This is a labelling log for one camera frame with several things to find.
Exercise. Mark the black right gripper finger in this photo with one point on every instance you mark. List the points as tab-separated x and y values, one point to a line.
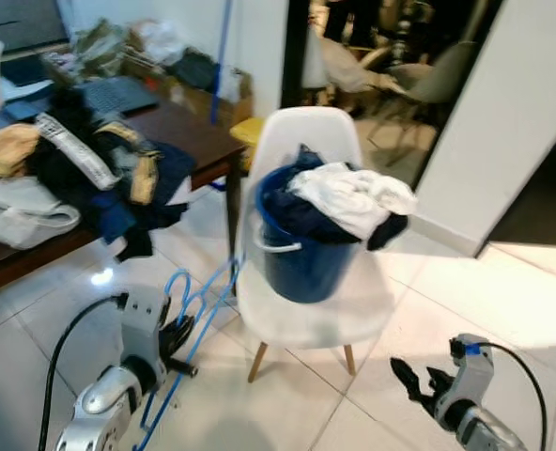
439	380
409	381

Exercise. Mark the blue plastic hanger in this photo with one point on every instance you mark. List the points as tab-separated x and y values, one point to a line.
168	287
203	315

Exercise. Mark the white printed T-shirt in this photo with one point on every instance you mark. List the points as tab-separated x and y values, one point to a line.
353	197

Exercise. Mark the white shell chair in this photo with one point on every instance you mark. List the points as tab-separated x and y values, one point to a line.
306	319

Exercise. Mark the blue plastic bucket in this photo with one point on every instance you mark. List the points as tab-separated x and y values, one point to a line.
301	268

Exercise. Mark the dark navy garment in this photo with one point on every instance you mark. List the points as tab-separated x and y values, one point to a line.
297	216

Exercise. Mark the navy clothes pile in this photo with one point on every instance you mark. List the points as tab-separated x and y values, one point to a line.
81	188

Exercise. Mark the grey garment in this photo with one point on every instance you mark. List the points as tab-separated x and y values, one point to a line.
24	211

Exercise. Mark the dark wooden table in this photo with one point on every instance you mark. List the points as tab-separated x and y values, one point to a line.
193	136

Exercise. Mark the yellow container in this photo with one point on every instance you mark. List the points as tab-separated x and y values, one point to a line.
245	136

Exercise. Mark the brown cardboard boxes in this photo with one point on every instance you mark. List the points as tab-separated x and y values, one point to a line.
226	99

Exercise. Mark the tan garment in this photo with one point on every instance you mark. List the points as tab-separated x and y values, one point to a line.
10	150

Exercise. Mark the black garment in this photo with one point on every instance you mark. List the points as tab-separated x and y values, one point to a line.
193	70

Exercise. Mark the white plastic bag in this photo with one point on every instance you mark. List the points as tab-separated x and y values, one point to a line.
161	39

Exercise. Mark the green camouflage bag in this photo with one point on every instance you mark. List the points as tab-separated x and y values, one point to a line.
100	47

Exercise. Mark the grey shell chair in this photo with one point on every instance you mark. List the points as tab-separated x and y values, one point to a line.
438	80

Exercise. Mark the beige garment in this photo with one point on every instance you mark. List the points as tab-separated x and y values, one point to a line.
353	66

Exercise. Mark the dark monitor screen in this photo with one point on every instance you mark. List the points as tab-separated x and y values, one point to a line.
20	23

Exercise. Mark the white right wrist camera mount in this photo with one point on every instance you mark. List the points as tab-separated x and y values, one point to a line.
471	371

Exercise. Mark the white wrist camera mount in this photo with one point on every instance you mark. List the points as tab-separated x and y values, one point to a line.
142	324
471	371

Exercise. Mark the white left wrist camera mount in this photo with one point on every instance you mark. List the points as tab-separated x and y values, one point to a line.
142	324

